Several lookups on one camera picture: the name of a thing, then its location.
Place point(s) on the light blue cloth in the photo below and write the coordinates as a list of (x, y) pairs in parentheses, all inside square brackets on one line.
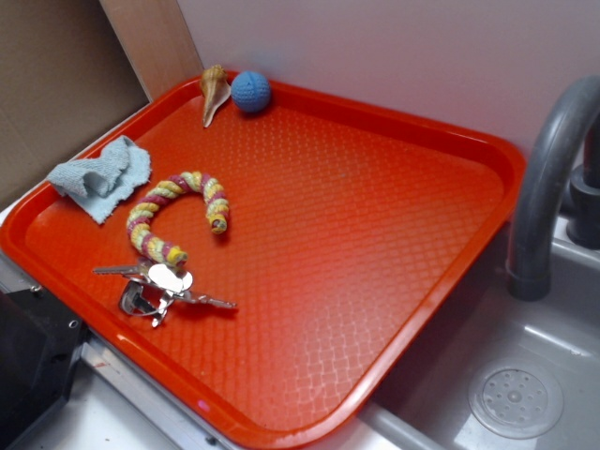
[(100, 183)]

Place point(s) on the blue rubber ball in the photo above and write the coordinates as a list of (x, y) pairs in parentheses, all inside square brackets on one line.
[(251, 91)]

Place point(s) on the silver key bunch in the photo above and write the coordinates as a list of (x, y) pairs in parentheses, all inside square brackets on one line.
[(152, 288)]

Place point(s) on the tan conch seashell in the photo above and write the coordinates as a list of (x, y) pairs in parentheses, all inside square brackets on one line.
[(215, 91)]

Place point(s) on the grey toy faucet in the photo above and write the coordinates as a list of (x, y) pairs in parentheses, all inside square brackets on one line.
[(557, 151)]

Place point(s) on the light wooden board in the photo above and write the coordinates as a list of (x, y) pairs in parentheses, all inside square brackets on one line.
[(157, 42)]

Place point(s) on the grey toy sink basin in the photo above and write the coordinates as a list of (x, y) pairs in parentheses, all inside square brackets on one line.
[(423, 401)]

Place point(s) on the grey sink drain strainer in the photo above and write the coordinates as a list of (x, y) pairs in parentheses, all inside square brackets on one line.
[(515, 399)]

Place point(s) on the black faucet knob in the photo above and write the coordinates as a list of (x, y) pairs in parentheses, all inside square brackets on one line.
[(583, 227)]

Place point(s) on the pink yellow twisted rope toy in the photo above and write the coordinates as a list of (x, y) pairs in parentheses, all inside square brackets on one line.
[(140, 217)]

